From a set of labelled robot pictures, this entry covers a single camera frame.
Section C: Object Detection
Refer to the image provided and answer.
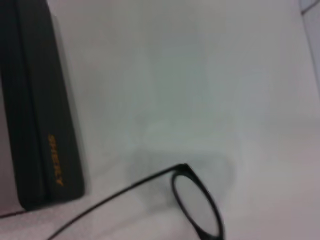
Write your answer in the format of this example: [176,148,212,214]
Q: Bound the black glasses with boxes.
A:
[47,162,226,240]

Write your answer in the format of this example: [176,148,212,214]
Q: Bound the black glasses case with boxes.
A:
[0,0,86,211]

